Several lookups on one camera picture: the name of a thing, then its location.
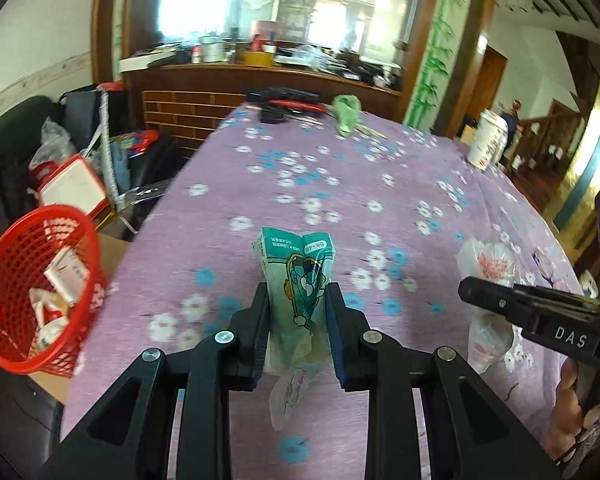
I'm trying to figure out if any red plastic basket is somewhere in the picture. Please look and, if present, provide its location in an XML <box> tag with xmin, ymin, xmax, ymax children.
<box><xmin>0</xmin><ymin>204</ymin><xmax>106</xmax><ymax>378</ymax></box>

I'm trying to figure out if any metal pot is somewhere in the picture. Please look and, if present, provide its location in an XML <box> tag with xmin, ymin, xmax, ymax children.
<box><xmin>200</xmin><ymin>35</ymin><xmax>226</xmax><ymax>63</ymax></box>

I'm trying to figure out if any green cloth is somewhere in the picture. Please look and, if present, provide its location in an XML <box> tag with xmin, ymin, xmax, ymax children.
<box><xmin>330</xmin><ymin>95</ymin><xmax>363</xmax><ymax>137</ymax></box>

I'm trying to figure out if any black sofa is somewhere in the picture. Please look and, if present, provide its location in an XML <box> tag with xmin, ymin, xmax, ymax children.
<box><xmin>0</xmin><ymin>95</ymin><xmax>71</xmax><ymax>241</ymax></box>

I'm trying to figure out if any red-lid white container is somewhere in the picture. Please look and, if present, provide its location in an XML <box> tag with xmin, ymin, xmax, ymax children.
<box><xmin>36</xmin><ymin>155</ymin><xmax>112</xmax><ymax>221</ymax></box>

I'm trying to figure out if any teal tissue pack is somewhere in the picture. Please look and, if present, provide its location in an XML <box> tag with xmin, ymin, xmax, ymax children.
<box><xmin>251</xmin><ymin>226</ymin><xmax>337</xmax><ymax>431</ymax></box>

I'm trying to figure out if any slim white box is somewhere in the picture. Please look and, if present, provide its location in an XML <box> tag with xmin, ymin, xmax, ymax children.
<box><xmin>44</xmin><ymin>247</ymin><xmax>91</xmax><ymax>306</ymax></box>

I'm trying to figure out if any red pouch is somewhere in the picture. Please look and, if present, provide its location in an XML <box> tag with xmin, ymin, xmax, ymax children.
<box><xmin>267</xmin><ymin>100</ymin><xmax>327</xmax><ymax>115</ymax></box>

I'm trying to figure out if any wooden door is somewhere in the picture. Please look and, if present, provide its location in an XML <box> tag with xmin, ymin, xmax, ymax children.
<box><xmin>467</xmin><ymin>45</ymin><xmax>508</xmax><ymax>131</ymax></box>

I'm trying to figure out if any white plastic bag red print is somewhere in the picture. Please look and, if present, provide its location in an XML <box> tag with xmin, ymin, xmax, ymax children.
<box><xmin>455</xmin><ymin>238</ymin><xmax>518</xmax><ymax>291</ymax></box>

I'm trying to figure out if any wooden stair railing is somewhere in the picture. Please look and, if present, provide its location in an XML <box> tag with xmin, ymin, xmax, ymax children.
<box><xmin>505</xmin><ymin>110</ymin><xmax>581</xmax><ymax>196</ymax></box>

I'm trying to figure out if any person's right hand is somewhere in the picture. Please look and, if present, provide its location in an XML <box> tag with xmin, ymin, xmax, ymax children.
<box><xmin>545</xmin><ymin>359</ymin><xmax>590</xmax><ymax>462</ymax></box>

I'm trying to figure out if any wooden cabinet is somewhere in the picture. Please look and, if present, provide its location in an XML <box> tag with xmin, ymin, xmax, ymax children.
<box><xmin>120</xmin><ymin>62</ymin><xmax>403</xmax><ymax>161</ymax></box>

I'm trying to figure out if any black bag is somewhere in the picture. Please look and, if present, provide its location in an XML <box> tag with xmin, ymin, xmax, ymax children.
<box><xmin>60</xmin><ymin>87</ymin><xmax>126</xmax><ymax>161</ymax></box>

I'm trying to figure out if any dark jacket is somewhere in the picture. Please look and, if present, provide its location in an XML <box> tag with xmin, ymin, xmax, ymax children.
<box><xmin>500</xmin><ymin>100</ymin><xmax>523</xmax><ymax>161</ymax></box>

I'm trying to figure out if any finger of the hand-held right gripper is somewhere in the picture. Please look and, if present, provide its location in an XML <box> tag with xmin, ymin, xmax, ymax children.
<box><xmin>457</xmin><ymin>276</ymin><xmax>600</xmax><ymax>332</ymax></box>

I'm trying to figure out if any bamboo wall sticker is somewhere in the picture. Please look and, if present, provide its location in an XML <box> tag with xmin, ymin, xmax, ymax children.
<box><xmin>410</xmin><ymin>0</ymin><xmax>468</xmax><ymax>126</ymax></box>

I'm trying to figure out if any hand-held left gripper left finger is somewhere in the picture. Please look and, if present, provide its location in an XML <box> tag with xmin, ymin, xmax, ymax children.
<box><xmin>37</xmin><ymin>281</ymin><xmax>272</xmax><ymax>480</ymax></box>

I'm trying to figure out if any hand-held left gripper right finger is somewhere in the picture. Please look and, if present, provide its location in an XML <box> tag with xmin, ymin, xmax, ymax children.
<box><xmin>325</xmin><ymin>281</ymin><xmax>563</xmax><ymax>480</ymax></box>

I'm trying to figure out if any cartoon paper cup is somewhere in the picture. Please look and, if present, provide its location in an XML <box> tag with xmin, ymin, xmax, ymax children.
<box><xmin>466</xmin><ymin>108</ymin><xmax>510</xmax><ymax>170</ymax></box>

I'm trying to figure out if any purple floral tablecloth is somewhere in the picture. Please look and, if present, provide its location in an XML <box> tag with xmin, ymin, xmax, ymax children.
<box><xmin>60</xmin><ymin>100</ymin><xmax>586</xmax><ymax>480</ymax></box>

